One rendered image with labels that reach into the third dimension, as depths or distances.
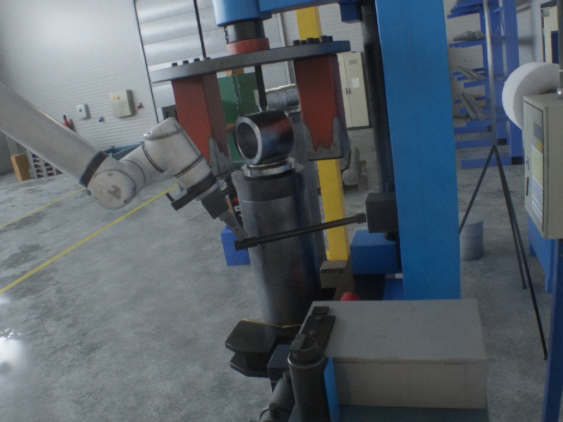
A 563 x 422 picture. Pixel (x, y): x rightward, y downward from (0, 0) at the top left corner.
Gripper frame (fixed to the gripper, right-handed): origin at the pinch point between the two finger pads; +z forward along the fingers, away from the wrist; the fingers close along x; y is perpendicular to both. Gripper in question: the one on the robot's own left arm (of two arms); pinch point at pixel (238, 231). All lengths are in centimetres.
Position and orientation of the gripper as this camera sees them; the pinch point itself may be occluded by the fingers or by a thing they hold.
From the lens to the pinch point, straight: 121.7
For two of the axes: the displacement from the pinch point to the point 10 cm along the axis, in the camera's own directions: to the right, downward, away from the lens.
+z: 5.4, 7.7, 3.3
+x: -2.2, -2.6, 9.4
